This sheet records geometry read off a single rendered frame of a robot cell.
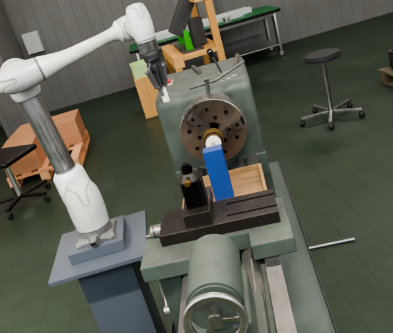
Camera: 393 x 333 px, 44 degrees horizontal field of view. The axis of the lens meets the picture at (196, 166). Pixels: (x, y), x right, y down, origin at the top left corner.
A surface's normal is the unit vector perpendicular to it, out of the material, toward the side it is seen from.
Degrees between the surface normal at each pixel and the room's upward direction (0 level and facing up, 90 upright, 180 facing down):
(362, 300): 0
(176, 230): 0
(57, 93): 90
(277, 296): 0
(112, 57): 90
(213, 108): 90
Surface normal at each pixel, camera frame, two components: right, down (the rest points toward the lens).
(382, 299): -0.26, -0.89
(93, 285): 0.11, 0.35
